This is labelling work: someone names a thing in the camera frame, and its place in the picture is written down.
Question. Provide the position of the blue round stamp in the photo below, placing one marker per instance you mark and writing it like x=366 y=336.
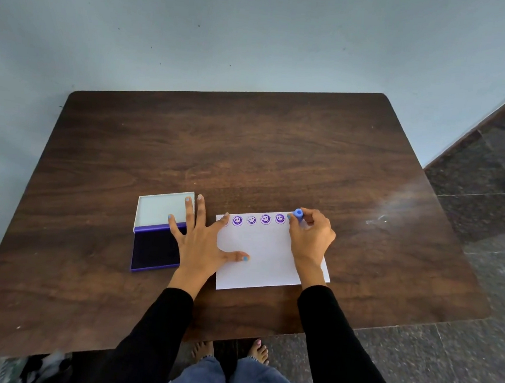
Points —
x=298 y=214

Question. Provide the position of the crumpled white plastic bag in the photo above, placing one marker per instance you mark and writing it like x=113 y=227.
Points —
x=49 y=370

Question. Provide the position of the person's left foot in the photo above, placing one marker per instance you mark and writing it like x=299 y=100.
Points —
x=202 y=350

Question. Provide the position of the white paper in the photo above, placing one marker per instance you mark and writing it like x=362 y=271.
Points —
x=264 y=256

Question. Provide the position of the person's right foot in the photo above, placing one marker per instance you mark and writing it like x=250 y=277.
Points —
x=258 y=352

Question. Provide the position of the purple ink stamp pad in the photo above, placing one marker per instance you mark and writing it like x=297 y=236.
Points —
x=155 y=247

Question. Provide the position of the person's right hand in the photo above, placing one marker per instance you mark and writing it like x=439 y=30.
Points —
x=312 y=243

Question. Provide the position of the person's foot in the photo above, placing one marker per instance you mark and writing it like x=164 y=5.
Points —
x=258 y=352
x=202 y=350

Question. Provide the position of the person's left forearm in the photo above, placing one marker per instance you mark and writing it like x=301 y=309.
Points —
x=151 y=343

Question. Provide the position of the person's right forearm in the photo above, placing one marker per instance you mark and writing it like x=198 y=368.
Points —
x=344 y=356

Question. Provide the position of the person's left hand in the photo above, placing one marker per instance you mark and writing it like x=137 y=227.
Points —
x=199 y=250

